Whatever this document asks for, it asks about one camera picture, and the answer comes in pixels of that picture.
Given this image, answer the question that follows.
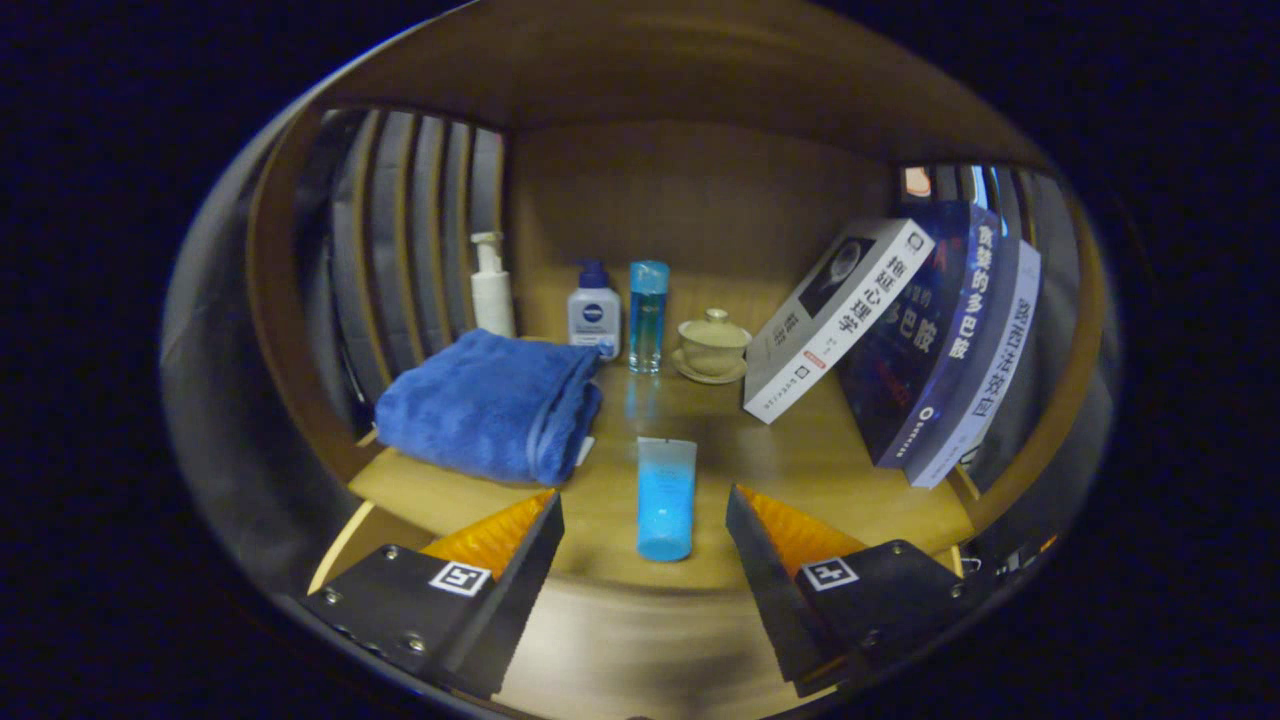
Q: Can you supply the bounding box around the blue squeeze tube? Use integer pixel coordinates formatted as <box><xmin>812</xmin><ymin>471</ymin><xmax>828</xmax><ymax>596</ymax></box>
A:
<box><xmin>636</xmin><ymin>436</ymin><xmax>698</xmax><ymax>563</ymax></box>

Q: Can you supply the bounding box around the wooden drawer with black knob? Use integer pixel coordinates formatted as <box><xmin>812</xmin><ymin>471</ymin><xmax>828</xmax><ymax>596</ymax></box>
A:
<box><xmin>308</xmin><ymin>498</ymin><xmax>976</xmax><ymax>720</ymax></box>

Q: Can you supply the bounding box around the dark blue book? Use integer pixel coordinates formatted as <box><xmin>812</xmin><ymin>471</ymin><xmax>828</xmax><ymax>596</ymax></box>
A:
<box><xmin>835</xmin><ymin>200</ymin><xmax>1001</xmax><ymax>469</ymax></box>

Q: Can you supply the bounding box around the white pump bottle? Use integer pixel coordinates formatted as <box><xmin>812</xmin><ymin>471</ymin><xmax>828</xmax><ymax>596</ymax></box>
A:
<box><xmin>470</xmin><ymin>231</ymin><xmax>517</xmax><ymax>339</ymax></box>

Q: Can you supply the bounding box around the blue rolled towel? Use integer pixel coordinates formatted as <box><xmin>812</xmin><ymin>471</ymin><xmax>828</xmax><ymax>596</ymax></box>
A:
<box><xmin>375</xmin><ymin>328</ymin><xmax>604</xmax><ymax>487</ymax></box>

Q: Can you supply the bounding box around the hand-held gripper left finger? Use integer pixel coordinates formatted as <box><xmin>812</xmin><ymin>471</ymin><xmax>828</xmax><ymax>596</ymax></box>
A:
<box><xmin>300</xmin><ymin>490</ymin><xmax>566</xmax><ymax>699</ymax></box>

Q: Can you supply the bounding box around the white bottle with blue cap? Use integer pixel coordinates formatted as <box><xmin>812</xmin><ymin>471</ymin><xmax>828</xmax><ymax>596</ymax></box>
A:
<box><xmin>567</xmin><ymin>259</ymin><xmax>622</xmax><ymax>361</ymax></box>

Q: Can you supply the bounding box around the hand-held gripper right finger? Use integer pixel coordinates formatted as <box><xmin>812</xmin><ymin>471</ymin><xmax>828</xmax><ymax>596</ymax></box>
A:
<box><xmin>725</xmin><ymin>484</ymin><xmax>976</xmax><ymax>699</ymax></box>

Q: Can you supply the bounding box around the pale grey book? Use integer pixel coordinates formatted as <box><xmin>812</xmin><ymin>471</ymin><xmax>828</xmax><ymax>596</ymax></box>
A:
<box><xmin>905</xmin><ymin>238</ymin><xmax>1043</xmax><ymax>489</ymax></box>

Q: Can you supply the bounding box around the white book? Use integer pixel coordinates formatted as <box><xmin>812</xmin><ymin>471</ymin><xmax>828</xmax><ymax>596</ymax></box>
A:
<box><xmin>743</xmin><ymin>218</ymin><xmax>937</xmax><ymax>425</ymax></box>

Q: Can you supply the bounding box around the beige lidded teacup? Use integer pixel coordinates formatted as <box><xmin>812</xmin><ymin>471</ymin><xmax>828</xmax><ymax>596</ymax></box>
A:
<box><xmin>671</xmin><ymin>308</ymin><xmax>752</xmax><ymax>386</ymax></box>

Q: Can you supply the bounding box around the wooden cabinet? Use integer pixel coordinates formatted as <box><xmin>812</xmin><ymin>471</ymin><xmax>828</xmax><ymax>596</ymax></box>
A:
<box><xmin>245</xmin><ymin>0</ymin><xmax>1111</xmax><ymax>601</ymax></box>

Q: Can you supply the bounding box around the clear blue bottle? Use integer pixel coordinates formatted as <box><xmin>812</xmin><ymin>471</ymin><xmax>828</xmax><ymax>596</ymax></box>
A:
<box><xmin>628</xmin><ymin>260</ymin><xmax>670</xmax><ymax>375</ymax></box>

